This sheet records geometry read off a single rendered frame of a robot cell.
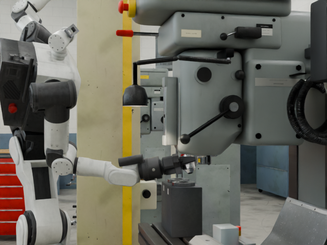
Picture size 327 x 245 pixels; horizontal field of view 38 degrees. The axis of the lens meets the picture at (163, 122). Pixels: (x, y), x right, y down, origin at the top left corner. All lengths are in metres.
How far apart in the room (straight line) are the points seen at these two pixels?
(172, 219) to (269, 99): 0.63
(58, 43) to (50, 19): 8.87
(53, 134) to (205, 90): 0.62
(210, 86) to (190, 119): 0.11
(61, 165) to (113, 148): 1.40
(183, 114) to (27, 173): 0.79
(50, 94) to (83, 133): 1.51
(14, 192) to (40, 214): 4.05
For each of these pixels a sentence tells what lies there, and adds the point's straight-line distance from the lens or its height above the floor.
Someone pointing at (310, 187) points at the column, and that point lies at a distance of 1.67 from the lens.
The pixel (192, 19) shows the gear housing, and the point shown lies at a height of 1.71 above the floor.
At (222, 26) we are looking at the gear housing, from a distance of 1.42.
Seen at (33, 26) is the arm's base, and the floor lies 1.80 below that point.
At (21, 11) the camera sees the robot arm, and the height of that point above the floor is 1.91.
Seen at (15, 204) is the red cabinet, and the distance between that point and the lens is 5.99.
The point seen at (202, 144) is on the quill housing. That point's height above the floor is 1.34.
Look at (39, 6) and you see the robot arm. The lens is 2.35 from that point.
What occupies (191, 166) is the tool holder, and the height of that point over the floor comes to 1.24.
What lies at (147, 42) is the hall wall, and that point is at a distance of 10.76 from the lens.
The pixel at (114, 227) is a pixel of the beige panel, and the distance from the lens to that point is 3.25.
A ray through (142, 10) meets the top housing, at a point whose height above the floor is 1.73.
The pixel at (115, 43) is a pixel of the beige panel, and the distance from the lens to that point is 3.22.
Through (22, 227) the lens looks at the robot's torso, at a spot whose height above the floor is 1.01.
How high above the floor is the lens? 1.41
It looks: level
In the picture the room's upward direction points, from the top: straight up
